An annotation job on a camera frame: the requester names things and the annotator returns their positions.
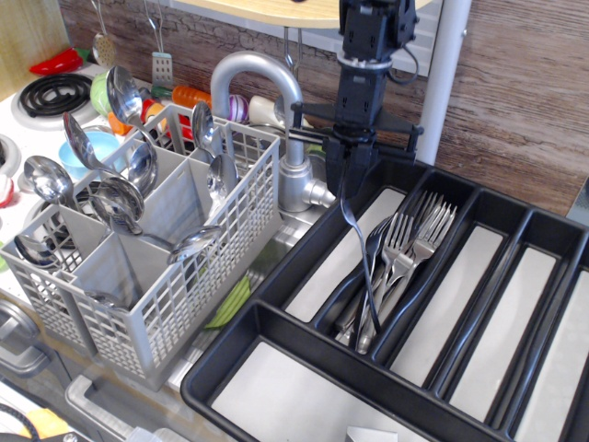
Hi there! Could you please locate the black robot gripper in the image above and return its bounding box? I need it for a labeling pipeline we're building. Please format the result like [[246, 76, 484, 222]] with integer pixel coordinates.
[[290, 1, 423, 198]]

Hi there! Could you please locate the silver metal fork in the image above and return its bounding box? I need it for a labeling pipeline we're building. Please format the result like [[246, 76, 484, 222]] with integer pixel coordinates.
[[339, 164, 374, 338]]

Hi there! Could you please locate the silver fork left in tray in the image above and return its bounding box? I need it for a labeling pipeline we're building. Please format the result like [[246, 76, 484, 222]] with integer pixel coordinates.
[[353, 215, 393, 350]]

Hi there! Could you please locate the silver fork in tray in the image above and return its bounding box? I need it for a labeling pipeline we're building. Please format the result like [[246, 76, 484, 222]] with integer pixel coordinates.
[[353, 215, 393, 350], [376, 192, 457, 327], [355, 214, 413, 355]]

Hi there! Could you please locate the silver fork middle in tray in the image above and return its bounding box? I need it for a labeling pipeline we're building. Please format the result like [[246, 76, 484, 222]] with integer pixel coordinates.
[[355, 214, 413, 355]]

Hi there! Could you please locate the silver fork right in tray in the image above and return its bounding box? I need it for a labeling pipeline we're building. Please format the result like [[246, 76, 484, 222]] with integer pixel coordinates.
[[376, 192, 457, 327]]

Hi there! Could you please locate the silver spoon front basket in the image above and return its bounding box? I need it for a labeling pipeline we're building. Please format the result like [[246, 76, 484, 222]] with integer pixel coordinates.
[[167, 225, 223, 265]]

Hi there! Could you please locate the silver spoon basket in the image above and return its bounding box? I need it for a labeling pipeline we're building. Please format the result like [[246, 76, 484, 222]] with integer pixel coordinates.
[[89, 177, 172, 250], [167, 225, 223, 265]]

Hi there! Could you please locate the silver spoon centre basket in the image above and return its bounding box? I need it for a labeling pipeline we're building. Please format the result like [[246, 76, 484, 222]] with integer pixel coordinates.
[[89, 177, 172, 250]]

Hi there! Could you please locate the black cutlery tray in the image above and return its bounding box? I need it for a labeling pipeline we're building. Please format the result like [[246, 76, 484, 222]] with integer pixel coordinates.
[[180, 162, 588, 441]]

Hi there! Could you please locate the grey plastic cutlery basket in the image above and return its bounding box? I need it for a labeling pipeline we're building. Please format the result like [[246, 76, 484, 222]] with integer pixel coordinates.
[[1, 105, 282, 390]]

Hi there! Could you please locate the silver kitchen faucet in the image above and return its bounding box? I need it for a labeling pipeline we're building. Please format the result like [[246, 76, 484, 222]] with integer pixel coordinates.
[[209, 50, 338, 214]]

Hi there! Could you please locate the white toy mushroom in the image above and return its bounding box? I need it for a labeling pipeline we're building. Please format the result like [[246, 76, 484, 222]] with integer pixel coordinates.
[[248, 96, 286, 137]]

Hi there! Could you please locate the purple white toy onion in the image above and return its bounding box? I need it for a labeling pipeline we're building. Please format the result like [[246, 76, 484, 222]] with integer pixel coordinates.
[[227, 94, 249, 123]]

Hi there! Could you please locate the silver spoon right compartment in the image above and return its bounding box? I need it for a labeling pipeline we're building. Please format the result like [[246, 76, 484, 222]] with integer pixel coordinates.
[[206, 153, 239, 218]]

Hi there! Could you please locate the silver spoon compartment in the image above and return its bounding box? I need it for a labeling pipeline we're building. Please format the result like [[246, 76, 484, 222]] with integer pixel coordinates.
[[191, 101, 216, 158], [206, 153, 239, 218]]

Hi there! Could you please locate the white metal pole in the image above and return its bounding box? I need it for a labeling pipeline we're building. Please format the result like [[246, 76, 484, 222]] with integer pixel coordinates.
[[416, 0, 472, 166]]

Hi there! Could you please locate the light wooden round shelf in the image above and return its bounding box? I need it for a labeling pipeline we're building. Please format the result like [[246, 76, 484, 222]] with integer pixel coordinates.
[[172, 0, 433, 30]]

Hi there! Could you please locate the silver spoon back compartment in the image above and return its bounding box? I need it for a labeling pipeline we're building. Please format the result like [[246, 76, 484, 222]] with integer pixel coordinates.
[[191, 101, 216, 158]]

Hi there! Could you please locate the green cloth in sink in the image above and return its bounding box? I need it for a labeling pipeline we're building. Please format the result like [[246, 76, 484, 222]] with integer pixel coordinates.
[[205, 275, 251, 330]]

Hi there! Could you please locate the orange toy carrot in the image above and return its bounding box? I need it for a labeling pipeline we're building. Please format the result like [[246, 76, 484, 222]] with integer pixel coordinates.
[[172, 86, 213, 109]]

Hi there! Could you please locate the hanging metal spatula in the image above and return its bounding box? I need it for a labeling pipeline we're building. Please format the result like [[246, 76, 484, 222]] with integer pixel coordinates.
[[144, 1, 174, 88]]

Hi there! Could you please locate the large silver spoon tall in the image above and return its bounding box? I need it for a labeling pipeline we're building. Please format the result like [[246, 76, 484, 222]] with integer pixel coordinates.
[[106, 65, 156, 145]]

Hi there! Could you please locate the light blue plastic cup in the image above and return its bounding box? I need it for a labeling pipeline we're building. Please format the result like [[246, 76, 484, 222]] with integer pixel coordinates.
[[57, 130, 126, 182]]

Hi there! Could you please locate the green toy vegetable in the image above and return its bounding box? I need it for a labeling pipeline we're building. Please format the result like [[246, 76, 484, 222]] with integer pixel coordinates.
[[90, 72, 111, 117]]

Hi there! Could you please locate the hanging perforated metal ladle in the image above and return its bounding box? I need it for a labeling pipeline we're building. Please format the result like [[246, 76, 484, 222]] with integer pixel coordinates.
[[91, 0, 116, 69]]

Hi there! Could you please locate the red toy chili pepper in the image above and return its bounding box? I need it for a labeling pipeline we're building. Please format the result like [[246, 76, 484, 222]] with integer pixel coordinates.
[[29, 47, 89, 76]]

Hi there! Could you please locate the black stove burner coil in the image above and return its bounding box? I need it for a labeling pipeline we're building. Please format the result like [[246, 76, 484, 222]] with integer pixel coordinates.
[[18, 74, 92, 118]]

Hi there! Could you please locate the silver spoon far left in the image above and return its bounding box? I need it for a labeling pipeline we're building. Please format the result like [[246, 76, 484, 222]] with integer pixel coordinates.
[[24, 156, 77, 210]]

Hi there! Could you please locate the silver spoon lower left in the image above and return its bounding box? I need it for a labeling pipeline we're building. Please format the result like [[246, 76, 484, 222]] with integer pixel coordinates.
[[14, 235, 60, 270]]

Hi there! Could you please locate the silver spoon bent handle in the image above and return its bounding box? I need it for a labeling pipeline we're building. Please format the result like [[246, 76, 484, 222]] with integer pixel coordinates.
[[63, 111, 126, 180]]

